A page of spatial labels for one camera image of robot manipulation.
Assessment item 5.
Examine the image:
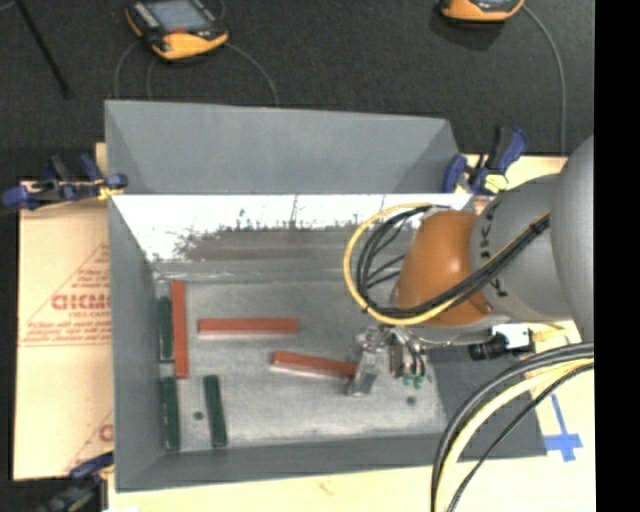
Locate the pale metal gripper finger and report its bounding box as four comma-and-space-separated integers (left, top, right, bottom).
355, 332, 384, 374
344, 369, 378, 398

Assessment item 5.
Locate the red-brown flat block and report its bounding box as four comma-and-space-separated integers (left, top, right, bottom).
169, 280, 191, 380
196, 317, 300, 336
271, 350, 358, 380

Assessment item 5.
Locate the dark green flat block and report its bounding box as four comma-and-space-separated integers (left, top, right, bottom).
157, 295, 175, 363
202, 374, 229, 449
159, 376, 182, 452

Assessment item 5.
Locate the grey metal bin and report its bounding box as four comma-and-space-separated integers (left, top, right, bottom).
103, 99, 547, 492

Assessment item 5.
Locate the brown cardboard board red print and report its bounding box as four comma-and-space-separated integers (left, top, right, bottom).
11, 206, 116, 482

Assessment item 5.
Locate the black cylinder on white bracket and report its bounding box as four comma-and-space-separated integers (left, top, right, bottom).
468, 323, 532, 362

